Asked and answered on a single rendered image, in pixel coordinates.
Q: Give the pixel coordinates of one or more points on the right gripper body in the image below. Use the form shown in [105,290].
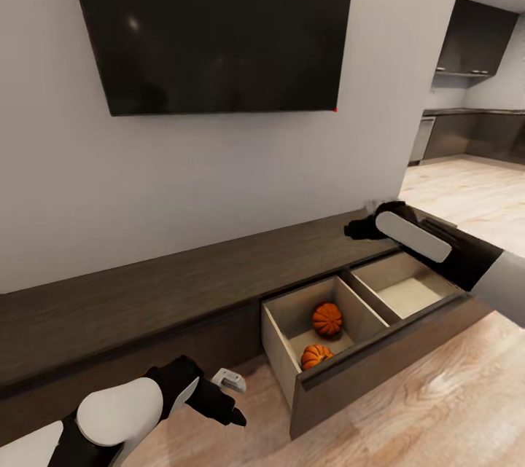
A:
[359,229]

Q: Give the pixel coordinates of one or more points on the wall mounted tv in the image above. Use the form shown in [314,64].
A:
[158,57]

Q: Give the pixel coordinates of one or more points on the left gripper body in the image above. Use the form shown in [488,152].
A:
[218,406]

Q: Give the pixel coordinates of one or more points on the dishwasher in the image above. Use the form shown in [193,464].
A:
[421,140]

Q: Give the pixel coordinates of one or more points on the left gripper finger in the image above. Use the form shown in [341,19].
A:
[237,417]

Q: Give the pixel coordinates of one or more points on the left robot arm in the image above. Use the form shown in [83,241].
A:
[108,425]

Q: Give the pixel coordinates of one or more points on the pumpkin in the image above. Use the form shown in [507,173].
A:
[314,355]
[327,320]

